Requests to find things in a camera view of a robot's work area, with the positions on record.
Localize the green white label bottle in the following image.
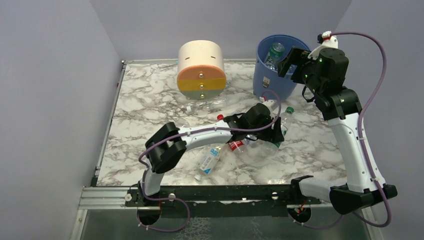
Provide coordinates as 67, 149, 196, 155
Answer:
254, 106, 295, 157

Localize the green tinted bottle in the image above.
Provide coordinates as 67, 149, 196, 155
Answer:
264, 42, 285, 70

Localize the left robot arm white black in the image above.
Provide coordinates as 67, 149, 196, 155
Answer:
138, 103, 285, 197

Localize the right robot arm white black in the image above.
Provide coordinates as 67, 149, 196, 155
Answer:
277, 47, 398, 215

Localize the blue plastic bin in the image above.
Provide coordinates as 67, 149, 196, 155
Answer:
252, 34, 309, 102

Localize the red nongfu label bottle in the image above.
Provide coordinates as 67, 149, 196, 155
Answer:
216, 114, 248, 153

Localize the clear unlabelled bottle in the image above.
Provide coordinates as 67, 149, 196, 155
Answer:
185, 96, 229, 113

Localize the white suntory label bottle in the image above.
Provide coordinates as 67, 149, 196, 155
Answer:
194, 145, 224, 182

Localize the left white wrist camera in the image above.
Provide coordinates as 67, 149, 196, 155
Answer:
259, 96, 279, 113

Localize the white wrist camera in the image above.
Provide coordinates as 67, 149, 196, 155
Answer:
259, 96, 279, 113
307, 31, 339, 60

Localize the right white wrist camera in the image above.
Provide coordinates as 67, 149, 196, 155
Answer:
307, 31, 339, 60

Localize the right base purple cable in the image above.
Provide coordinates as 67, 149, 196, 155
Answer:
286, 205, 345, 230

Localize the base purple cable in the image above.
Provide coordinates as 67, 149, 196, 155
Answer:
286, 205, 345, 230
136, 195, 191, 233

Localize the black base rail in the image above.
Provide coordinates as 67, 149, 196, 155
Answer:
124, 184, 321, 224

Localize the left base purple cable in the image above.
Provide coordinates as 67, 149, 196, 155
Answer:
136, 195, 191, 233

